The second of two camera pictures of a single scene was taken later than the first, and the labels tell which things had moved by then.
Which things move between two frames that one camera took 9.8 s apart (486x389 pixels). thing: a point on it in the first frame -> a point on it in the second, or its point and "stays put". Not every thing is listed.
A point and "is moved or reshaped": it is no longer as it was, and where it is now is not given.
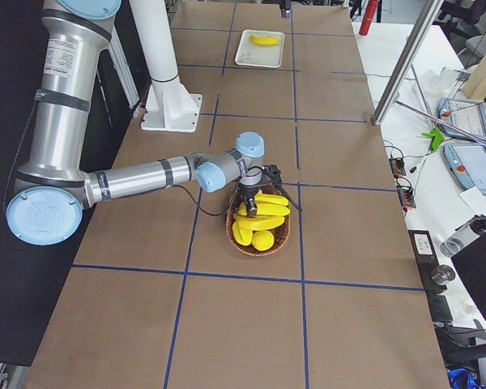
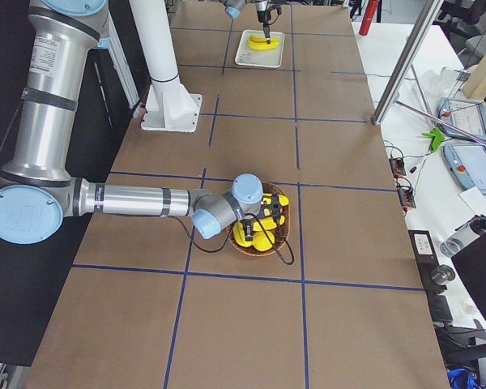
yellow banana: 263,41 stays put
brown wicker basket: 280,235 stays put
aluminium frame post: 424,23 stays put
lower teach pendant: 475,165 stays put
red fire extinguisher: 368,16 stays put
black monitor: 479,266 stays put
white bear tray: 251,53 stays put
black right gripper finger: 285,9 -> 264,15
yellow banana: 271,198 is moved or reshaped
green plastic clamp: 437,138 stays put
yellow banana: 265,209 is moved or reshaped
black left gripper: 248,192 -> 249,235
